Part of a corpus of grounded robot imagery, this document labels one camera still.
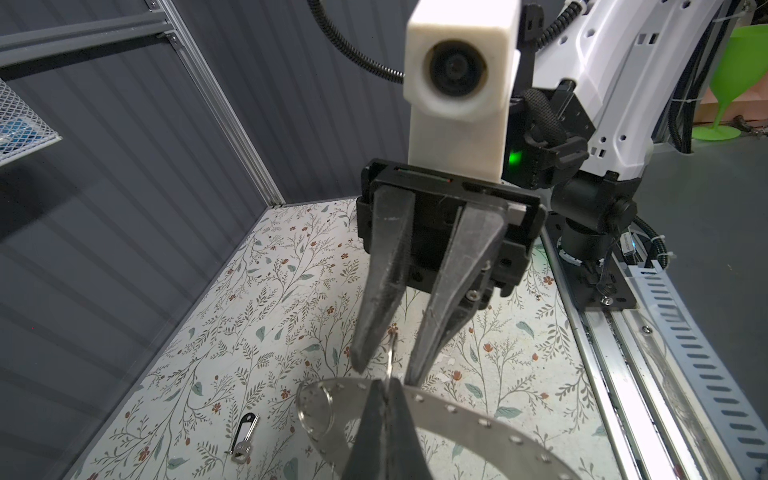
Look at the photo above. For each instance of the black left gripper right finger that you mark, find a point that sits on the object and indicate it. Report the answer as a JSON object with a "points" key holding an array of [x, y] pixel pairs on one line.
{"points": [[404, 458]]}

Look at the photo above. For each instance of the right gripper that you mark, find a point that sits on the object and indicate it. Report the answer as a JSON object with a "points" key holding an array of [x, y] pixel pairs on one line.
{"points": [[385, 225]]}

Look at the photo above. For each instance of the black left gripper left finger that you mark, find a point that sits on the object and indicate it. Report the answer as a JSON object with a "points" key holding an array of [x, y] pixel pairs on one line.
{"points": [[367, 458]]}

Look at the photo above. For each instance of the silver split keyring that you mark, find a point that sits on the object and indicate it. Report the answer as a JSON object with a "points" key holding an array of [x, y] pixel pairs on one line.
{"points": [[315, 409], [390, 355]]}

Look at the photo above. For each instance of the key with black tag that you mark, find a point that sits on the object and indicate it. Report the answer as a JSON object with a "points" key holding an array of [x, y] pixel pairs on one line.
{"points": [[242, 441]]}

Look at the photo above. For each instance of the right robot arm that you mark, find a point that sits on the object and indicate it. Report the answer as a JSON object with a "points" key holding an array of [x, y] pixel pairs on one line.
{"points": [[513, 118]]}

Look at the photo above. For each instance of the green plastic goblet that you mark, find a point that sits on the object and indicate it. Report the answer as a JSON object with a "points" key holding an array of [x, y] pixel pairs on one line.
{"points": [[743, 65]]}

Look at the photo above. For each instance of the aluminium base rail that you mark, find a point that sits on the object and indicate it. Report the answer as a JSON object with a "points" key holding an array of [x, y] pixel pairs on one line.
{"points": [[670, 408]]}

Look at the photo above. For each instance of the white wire basket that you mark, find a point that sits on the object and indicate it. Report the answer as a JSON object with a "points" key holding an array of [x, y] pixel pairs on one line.
{"points": [[22, 130]]}

